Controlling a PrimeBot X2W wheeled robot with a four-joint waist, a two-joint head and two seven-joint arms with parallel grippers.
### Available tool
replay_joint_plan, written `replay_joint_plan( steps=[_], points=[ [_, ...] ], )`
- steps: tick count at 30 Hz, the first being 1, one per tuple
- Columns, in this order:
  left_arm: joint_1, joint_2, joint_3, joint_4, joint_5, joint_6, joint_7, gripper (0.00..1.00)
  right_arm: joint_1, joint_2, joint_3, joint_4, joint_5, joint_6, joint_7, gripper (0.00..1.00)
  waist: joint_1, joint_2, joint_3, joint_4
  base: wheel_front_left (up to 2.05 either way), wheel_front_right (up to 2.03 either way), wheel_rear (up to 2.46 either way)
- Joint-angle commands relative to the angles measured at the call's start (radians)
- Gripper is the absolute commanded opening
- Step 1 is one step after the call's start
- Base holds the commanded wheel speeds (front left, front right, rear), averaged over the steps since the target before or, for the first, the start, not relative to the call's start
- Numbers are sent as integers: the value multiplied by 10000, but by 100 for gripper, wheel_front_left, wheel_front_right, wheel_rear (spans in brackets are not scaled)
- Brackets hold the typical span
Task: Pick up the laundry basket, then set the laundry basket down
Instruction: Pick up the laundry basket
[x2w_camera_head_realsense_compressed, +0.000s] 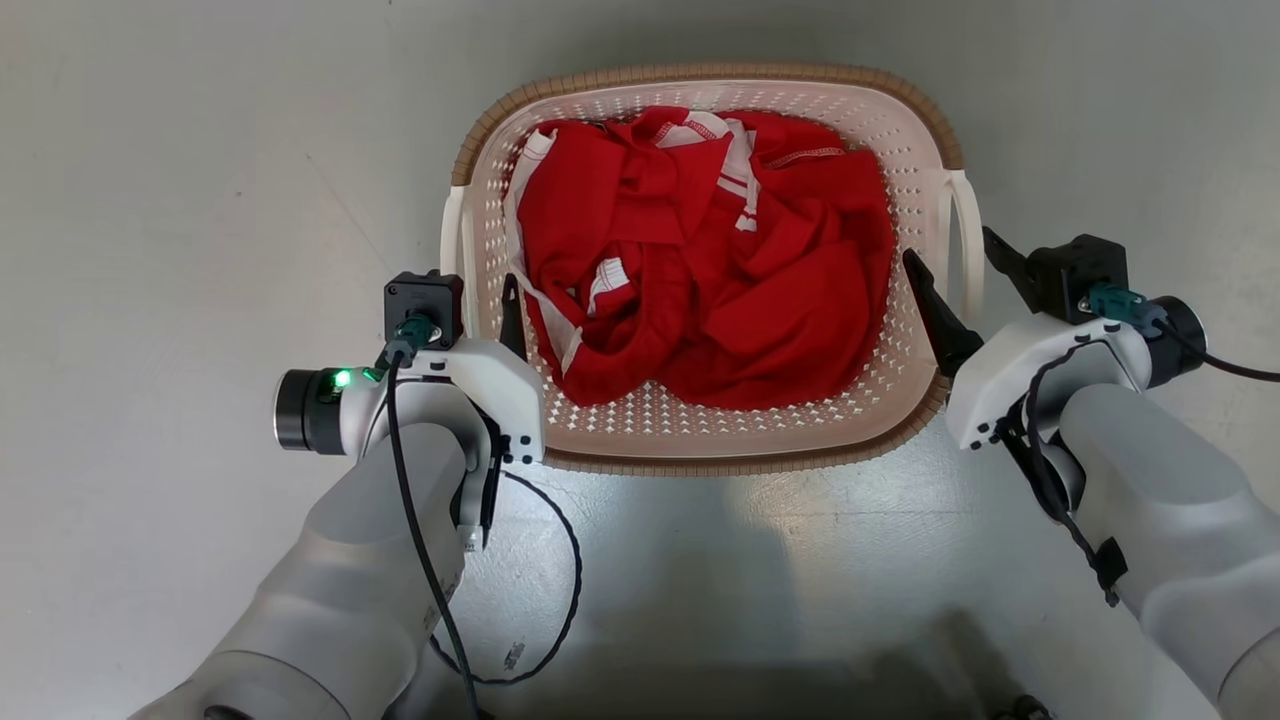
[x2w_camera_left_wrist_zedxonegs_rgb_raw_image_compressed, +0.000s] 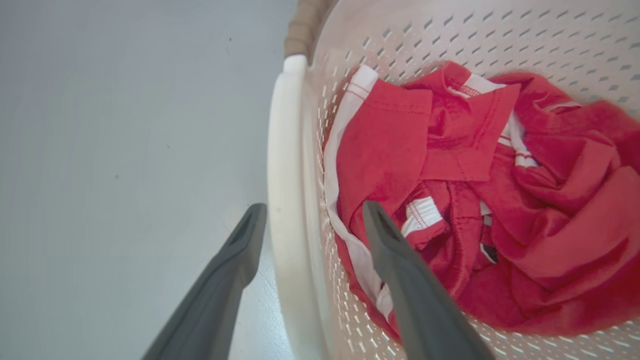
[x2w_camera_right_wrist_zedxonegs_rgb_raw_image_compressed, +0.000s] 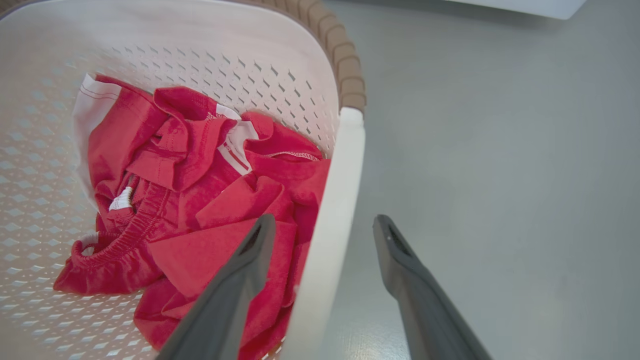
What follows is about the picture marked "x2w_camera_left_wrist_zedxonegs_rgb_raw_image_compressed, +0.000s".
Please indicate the red and white garment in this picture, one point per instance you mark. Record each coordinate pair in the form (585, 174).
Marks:
(500, 200)

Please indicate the white perforated plastic laundry basket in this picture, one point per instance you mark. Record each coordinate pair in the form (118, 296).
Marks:
(290, 200)

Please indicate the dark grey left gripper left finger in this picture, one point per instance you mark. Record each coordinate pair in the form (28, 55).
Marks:
(215, 300)

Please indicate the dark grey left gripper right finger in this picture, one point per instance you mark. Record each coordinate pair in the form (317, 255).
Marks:
(420, 305)

